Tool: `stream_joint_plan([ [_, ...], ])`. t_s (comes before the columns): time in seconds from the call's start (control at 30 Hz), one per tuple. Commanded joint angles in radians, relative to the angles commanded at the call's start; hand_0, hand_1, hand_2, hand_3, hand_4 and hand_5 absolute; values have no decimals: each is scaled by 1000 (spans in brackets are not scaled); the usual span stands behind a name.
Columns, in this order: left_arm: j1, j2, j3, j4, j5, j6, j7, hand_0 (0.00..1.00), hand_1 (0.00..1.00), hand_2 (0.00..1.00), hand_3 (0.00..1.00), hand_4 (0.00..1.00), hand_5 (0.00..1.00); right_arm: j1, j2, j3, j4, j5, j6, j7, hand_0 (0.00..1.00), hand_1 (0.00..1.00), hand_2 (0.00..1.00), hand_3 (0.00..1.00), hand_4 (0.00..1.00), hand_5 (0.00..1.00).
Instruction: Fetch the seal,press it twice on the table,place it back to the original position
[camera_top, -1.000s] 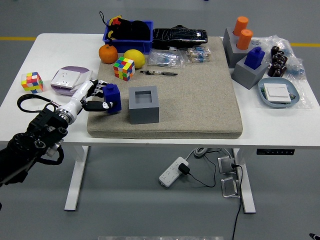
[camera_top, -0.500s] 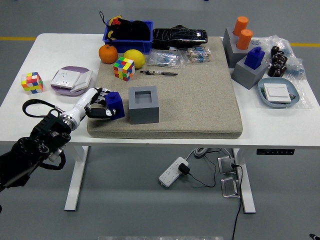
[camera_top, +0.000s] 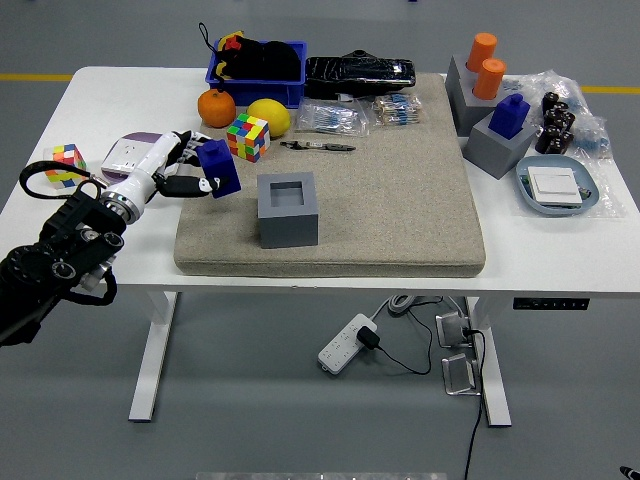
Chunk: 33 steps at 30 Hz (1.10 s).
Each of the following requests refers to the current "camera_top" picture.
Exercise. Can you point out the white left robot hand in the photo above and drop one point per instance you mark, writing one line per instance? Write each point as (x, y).
(150, 170)

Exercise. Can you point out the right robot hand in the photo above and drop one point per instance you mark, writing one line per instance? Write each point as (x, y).
(631, 473)

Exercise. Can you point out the blue seal stamp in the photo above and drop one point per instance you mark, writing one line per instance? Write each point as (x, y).
(507, 117)
(220, 165)

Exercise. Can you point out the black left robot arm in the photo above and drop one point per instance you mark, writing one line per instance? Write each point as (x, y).
(65, 240)

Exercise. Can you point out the grey square seal holder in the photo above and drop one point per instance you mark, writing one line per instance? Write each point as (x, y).
(497, 152)
(290, 227)

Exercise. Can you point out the purple dish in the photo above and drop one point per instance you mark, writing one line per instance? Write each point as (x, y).
(140, 136)

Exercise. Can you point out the small colourful puzzle cube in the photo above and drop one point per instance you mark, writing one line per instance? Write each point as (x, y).
(67, 155)

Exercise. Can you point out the orange fruit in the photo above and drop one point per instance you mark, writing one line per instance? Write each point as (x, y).
(216, 108)

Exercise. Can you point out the large colourful puzzle cube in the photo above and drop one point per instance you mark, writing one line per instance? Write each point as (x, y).
(247, 137)

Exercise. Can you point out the yellow lemon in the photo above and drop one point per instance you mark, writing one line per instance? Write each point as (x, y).
(270, 116)

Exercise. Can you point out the blue plastic bin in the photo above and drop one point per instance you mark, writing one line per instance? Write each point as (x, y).
(265, 92)

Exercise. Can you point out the black cloth pouch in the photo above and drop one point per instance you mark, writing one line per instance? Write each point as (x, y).
(270, 60)

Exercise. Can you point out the white table leg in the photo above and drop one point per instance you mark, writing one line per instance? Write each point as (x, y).
(495, 375)
(152, 360)

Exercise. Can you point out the black pen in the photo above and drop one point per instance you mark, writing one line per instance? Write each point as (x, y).
(320, 146)

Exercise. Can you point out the clear bag blue resistors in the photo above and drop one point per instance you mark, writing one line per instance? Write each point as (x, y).
(330, 119)

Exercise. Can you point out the black table control panel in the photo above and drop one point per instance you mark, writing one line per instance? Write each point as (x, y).
(550, 304)

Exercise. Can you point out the black wrapped package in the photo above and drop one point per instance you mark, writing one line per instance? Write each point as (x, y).
(360, 74)

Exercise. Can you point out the grey-brown mat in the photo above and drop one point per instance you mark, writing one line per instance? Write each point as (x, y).
(380, 200)

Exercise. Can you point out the clear bag tan resistors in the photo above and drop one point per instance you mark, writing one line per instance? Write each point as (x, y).
(397, 110)

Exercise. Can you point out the white power strip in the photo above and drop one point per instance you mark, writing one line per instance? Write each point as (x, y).
(340, 350)

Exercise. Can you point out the black power adapter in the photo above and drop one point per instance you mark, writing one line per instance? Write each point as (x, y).
(367, 338)

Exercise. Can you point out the light blue dish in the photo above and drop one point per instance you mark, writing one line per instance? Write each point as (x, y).
(525, 197)

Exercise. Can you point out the grey block cylinder holder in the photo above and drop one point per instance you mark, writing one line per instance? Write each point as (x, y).
(462, 100)

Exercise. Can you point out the clear bag blue parts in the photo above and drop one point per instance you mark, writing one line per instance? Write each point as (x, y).
(590, 125)

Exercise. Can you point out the orange cylinder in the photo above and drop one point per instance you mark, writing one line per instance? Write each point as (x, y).
(481, 50)
(489, 80)

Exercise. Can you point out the black capacitors pile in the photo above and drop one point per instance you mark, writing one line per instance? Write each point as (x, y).
(555, 127)

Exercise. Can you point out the white wall socket panel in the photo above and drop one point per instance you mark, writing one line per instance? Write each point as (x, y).
(125, 155)

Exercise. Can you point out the metal bracket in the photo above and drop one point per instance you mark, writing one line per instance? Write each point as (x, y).
(457, 375)
(452, 330)

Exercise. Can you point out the white switch panel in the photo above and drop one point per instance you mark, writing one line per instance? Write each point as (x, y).
(555, 186)

